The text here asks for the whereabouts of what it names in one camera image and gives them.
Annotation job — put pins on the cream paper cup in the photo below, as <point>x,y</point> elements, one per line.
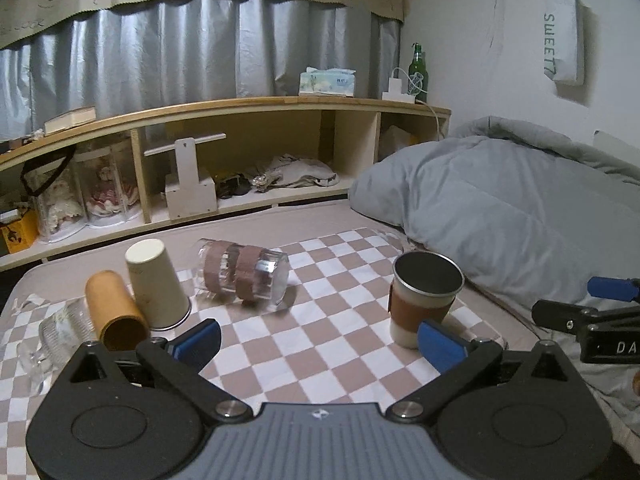
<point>157,290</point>

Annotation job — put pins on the checkered beige white cloth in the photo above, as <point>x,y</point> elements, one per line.
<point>330,343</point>

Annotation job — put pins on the orange-brown cylindrical cup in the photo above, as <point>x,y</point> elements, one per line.
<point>116,319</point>

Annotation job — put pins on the doll in clear case left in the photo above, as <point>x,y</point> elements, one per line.
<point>51,183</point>

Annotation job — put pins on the yellow box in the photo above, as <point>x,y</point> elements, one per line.
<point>19,230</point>

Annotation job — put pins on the clear glass mug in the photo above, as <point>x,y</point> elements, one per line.
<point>59,336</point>

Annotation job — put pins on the grey silver curtain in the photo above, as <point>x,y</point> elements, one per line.
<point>168,52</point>

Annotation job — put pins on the green glass bottle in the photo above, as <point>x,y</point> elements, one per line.
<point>417,74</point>

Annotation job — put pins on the book on shelf top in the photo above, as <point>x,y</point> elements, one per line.
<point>70,119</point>

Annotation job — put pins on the white hanging paper bag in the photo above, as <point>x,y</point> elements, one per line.
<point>564,47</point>

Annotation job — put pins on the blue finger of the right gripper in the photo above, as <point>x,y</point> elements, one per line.
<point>620,289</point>

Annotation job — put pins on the white charger block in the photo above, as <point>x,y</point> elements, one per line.
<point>394,92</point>

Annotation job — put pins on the steel cup with leather sleeve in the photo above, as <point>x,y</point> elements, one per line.
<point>423,288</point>

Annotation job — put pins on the doll in clear case right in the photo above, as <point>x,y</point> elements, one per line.
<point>108,184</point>

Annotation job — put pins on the grey duvet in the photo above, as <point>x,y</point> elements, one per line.
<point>527,213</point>

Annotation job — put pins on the tissue box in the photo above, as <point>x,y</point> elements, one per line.
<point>331,82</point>

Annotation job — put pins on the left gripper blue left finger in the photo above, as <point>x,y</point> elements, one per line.
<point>198,346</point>

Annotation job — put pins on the crumpled beige cloth on shelf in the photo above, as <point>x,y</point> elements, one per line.
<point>287,171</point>

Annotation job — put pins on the doll in clear case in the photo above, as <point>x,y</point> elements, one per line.
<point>108,184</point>
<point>51,183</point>

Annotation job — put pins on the long wooden shelf unit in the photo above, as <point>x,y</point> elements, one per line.
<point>344,133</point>

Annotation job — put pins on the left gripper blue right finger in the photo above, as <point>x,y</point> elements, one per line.
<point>441,348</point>

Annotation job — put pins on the clear ribbed glass cup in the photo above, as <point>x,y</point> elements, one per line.
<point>255,276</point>

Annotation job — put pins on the wooden stand with crossbar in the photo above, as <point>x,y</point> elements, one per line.
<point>190,190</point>

